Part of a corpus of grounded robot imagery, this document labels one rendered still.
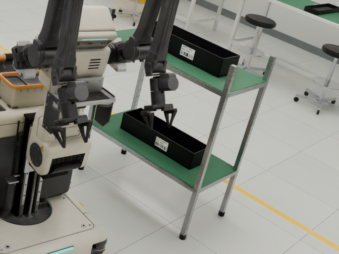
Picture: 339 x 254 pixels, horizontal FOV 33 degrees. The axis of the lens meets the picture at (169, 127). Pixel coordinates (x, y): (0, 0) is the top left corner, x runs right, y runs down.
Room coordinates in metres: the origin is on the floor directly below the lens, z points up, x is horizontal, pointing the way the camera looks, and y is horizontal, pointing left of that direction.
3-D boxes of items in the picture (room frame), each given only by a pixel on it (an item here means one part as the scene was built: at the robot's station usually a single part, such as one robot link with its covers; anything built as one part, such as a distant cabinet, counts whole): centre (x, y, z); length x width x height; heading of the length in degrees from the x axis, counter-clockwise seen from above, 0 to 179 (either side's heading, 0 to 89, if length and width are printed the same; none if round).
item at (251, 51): (6.12, -0.63, 0.31); 0.53 x 0.50 x 0.62; 57
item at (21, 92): (2.42, 0.68, 0.87); 0.23 x 0.15 x 0.11; 137
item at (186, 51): (3.24, 0.00, 1.01); 0.57 x 0.17 x 0.11; 57
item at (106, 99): (2.14, 0.38, 0.99); 0.28 x 0.16 x 0.22; 137
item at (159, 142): (3.24, 0.02, 0.41); 0.57 x 0.17 x 0.11; 57
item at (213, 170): (3.24, 0.02, 0.55); 0.91 x 0.46 x 1.10; 57
